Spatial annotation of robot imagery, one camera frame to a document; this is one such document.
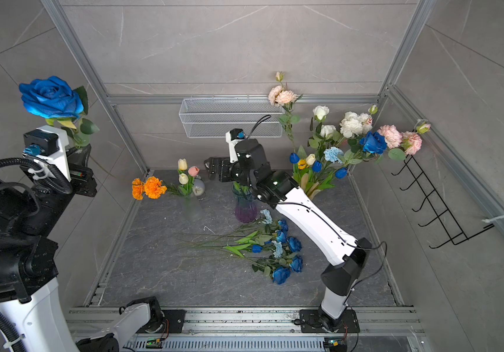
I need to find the blue rose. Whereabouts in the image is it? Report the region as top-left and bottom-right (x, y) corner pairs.
(18, 75), (101, 148)
(275, 230), (287, 243)
(242, 252), (292, 285)
(287, 237), (302, 253)

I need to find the blue rose low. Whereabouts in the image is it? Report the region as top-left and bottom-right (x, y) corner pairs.
(290, 255), (303, 273)

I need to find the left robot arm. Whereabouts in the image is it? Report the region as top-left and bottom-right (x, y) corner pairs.
(0, 126), (165, 351)

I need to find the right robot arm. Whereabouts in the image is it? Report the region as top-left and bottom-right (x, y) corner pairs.
(204, 128), (376, 332)

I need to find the blue purple ribbed vase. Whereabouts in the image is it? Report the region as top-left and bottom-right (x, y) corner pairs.
(232, 182), (259, 224)

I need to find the pink tulip left vase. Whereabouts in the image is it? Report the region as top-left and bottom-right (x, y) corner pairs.
(187, 167), (199, 177)

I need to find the cream wavy glass vase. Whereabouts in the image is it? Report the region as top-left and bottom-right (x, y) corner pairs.
(300, 173), (322, 200)

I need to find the clear glass vase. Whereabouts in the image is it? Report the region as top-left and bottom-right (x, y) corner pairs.
(182, 194), (204, 222)

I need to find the small blue alarm clock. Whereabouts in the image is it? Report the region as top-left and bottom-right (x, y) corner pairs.
(192, 179), (206, 197)

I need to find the peach carnation top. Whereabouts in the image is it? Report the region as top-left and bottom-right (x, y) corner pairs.
(268, 85), (298, 106)

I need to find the orange marigold lower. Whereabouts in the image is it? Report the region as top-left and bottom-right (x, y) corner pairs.
(143, 176), (168, 199)

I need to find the orange marigold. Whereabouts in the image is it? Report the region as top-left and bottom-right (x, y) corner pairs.
(143, 176), (168, 199)
(131, 178), (144, 200)

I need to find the orange marigold upper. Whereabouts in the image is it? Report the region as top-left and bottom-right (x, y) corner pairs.
(131, 178), (144, 200)

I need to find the white rose cluster right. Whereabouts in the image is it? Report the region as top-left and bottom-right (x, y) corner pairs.
(340, 111), (373, 139)

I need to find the pink carnation pair right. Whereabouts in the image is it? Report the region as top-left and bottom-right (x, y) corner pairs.
(378, 125), (423, 155)

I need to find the white wire wall basket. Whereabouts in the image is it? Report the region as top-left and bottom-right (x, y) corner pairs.
(179, 97), (283, 139)

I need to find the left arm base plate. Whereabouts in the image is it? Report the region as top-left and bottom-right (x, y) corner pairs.
(159, 309), (186, 334)

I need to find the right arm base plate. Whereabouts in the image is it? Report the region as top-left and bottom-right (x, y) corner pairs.
(293, 309), (361, 334)

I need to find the black wire hook rack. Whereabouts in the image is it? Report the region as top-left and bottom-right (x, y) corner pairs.
(391, 155), (495, 249)

